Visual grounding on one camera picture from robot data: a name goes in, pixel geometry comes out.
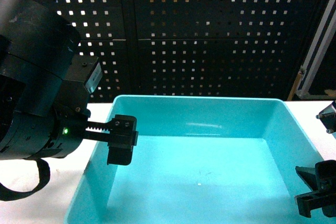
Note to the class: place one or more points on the black aluminium-edged flight case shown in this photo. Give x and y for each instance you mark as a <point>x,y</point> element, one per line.
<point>313,60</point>

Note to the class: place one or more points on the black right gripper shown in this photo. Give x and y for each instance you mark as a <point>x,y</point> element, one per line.
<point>320,180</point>

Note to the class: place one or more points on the light turquoise plastic bin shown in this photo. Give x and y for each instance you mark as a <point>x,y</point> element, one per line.
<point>200,160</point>

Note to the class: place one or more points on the black perforated pegboard panel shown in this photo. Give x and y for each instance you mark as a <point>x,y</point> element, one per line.
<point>218,48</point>

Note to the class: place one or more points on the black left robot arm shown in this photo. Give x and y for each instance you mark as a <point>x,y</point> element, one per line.
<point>46,86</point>

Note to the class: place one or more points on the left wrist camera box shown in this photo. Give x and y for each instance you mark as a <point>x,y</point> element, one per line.
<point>84,74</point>

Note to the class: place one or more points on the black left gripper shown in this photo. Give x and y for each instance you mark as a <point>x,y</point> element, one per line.
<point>61,130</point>

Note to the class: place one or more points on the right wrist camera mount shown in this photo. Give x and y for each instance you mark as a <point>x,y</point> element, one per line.
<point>327,117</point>

